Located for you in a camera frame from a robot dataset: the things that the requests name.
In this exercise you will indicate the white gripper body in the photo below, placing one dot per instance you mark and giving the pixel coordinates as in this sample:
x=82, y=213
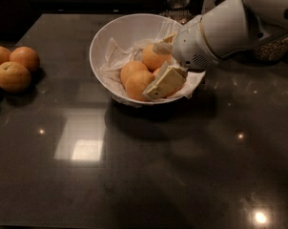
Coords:
x=189, y=48

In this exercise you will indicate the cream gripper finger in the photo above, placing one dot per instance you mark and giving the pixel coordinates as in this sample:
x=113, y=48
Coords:
x=165, y=45
x=148, y=92

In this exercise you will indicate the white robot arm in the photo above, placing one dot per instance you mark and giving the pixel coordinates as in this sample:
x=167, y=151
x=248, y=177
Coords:
x=232, y=26

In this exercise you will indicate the white bowl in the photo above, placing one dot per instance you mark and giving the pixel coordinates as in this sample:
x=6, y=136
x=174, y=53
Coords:
x=128, y=29

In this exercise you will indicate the left glass jar of grains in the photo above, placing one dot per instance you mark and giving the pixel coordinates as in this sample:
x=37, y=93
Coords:
x=178, y=10

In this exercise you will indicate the white paper liner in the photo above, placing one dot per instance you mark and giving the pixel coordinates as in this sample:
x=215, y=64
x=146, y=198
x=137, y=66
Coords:
x=118, y=54

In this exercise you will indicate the right glass jar of grains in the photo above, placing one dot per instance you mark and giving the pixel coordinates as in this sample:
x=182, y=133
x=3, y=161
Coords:
x=271, y=52

